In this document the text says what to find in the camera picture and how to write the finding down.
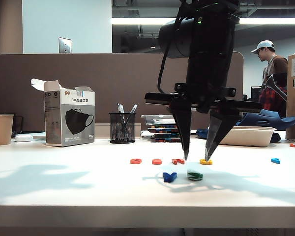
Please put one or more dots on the black bar wrist camera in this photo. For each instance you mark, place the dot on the black bar wrist camera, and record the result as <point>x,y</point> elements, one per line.
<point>157,97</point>

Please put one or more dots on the silver wall switch plate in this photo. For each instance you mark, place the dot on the silver wall switch plate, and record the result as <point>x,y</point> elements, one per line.
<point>64,45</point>

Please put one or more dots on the silver black pen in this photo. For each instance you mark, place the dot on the silver black pen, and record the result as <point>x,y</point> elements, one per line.
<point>133,108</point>
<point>120,108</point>

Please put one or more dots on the blue letter y magnet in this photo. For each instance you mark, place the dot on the blue letter y magnet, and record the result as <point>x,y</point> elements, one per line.
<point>169,177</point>

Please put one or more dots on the brown paper cup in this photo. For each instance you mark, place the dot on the brown paper cup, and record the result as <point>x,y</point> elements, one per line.
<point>1,129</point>

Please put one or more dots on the light blue letter magnet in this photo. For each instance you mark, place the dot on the light blue letter magnet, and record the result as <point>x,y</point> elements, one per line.
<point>275,161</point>

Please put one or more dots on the letter magnet pack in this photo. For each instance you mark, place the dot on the letter magnet pack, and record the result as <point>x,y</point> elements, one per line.
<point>164,140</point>
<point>162,127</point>
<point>164,135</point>

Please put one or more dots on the orange letter n magnet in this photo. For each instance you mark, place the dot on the orange letter n magnet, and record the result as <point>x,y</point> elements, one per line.
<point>178,161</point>

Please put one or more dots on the black mesh pen holder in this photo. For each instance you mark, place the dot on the black mesh pen holder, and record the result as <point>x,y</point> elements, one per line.
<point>122,132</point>

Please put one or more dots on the beige pulp food tray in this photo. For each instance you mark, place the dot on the beige pulp food tray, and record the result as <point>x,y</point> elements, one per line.
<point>250,136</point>

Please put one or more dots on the brown fabric desk partition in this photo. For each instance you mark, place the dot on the brown fabric desk partition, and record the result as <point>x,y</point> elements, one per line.
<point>113,78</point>

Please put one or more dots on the black computer monitor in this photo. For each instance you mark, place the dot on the black computer monitor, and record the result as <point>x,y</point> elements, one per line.
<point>255,93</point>

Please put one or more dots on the green letter e magnet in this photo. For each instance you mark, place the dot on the green letter e magnet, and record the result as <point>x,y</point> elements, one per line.
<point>194,175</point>

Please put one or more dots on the grey angled metal bracket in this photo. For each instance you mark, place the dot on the grey angled metal bracket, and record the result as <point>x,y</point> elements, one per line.
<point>271,82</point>

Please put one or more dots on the white earbud case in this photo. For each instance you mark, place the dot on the white earbud case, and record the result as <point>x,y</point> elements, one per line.
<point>23,138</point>

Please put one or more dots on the orange letter c magnet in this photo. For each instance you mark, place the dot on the orange letter c magnet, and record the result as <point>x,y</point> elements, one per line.
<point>136,161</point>

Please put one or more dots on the red letter s magnet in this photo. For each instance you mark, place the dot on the red letter s magnet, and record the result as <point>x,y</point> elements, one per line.
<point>156,162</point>

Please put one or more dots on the grey white face mask box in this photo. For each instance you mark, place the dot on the grey white face mask box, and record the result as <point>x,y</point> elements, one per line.
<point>76,117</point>

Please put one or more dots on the white blue card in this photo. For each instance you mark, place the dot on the white blue card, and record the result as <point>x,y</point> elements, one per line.
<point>145,133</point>

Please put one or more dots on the person in brown shirt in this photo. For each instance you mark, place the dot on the person in brown shirt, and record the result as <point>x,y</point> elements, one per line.
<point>277,66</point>

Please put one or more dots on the beige round column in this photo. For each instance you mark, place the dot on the beige round column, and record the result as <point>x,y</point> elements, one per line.
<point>9,27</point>

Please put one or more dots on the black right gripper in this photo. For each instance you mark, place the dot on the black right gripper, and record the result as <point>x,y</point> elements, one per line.
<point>209,78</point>

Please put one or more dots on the navy blue rubber slipper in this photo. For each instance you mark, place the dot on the navy blue rubber slipper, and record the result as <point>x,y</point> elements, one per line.
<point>200,132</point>
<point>273,120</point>

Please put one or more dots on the yellow letter d magnet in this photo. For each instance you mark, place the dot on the yellow letter d magnet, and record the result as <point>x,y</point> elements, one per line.
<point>209,162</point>

